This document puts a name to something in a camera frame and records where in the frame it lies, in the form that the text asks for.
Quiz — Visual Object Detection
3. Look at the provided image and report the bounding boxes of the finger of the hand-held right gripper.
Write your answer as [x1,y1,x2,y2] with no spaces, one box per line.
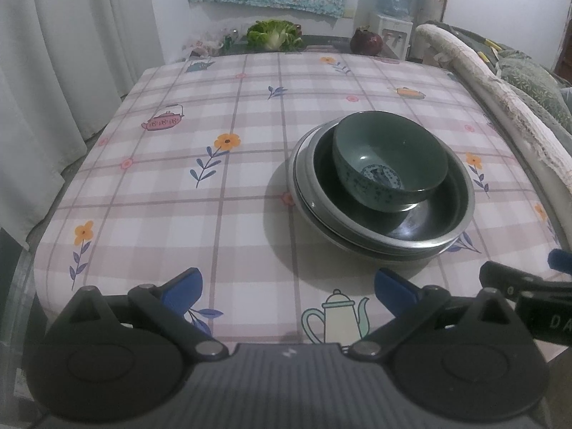
[548,248,572,274]
[479,260,548,302]

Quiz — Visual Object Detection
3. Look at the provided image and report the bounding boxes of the clear plastic bag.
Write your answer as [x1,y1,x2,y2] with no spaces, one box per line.
[183,30,224,57]

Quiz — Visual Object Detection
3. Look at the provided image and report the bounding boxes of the black side table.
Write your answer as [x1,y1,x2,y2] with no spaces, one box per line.
[183,31,398,60]

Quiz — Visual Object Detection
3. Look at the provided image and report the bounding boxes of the green ceramic bowl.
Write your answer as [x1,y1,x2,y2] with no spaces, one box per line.
[331,112,449,213]

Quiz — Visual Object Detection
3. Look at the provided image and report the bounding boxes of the white curtain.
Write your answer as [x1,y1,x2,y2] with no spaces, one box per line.
[0,0,166,251]

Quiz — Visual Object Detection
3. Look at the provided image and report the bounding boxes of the plaid printed tablecloth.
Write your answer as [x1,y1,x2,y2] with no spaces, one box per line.
[33,51,572,349]

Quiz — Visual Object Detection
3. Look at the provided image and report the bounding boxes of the dark red teapot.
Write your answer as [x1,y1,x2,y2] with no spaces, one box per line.
[350,27,384,56]

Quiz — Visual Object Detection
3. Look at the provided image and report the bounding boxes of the white water dispenser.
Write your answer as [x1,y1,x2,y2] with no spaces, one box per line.
[369,13,414,59]

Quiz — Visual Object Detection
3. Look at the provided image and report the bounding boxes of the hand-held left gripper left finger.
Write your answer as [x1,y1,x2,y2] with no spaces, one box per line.
[56,267,228,360]

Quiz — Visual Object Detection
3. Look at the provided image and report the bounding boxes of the green leaf print pillow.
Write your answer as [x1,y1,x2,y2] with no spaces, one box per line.
[496,51,572,121]

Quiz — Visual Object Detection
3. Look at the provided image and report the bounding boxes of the white printed plate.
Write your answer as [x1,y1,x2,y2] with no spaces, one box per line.
[291,118,468,263]

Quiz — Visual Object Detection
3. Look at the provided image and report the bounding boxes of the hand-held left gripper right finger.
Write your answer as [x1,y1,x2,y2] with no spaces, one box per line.
[349,267,519,360]

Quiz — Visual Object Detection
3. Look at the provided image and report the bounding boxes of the green leafy lettuce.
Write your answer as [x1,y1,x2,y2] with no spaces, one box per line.
[246,19,305,52]

